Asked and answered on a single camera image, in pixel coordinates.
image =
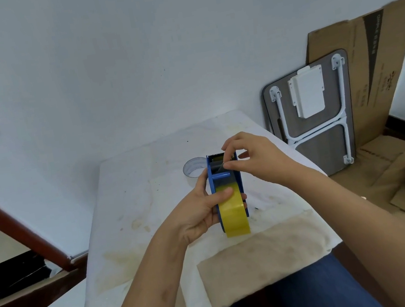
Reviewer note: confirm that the person's left hand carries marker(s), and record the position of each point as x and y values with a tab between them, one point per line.
191	217

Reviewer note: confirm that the person's right hand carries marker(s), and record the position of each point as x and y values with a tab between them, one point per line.
263	157

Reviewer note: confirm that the person's right thumb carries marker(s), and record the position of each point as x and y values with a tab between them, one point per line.
235	165

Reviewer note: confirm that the person's left thumb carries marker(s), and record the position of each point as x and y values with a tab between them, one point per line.
222	197

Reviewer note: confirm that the blue tape dispenser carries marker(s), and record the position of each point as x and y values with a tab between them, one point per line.
212	180

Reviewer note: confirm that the yellow tape roll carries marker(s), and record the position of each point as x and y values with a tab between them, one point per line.
234	217

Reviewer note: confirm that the person's left forearm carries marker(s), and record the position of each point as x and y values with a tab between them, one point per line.
148	296

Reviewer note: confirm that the person's right forearm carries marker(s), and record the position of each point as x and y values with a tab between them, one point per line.
381	231

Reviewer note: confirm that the clear tape roll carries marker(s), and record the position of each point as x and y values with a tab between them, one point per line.
193	168

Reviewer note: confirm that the brown paper sheet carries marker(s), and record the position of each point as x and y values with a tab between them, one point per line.
267	259

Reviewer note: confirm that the white stained table cover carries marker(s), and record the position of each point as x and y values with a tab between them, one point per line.
136	191

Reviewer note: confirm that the grey folding table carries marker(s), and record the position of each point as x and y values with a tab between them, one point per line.
323	148

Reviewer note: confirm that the white table drawer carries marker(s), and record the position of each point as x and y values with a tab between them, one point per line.
308	92

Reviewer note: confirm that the person's blue jeans legs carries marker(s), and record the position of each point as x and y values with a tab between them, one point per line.
303	295

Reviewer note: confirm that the flattened cardboard box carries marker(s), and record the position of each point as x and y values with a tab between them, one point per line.
383	170

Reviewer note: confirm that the large brown cardboard sheet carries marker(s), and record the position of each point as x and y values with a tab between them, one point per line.
376	72

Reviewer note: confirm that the black cabinet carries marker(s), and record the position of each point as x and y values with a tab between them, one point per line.
12	274

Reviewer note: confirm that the brown wooden door frame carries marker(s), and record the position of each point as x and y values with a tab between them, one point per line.
23	299

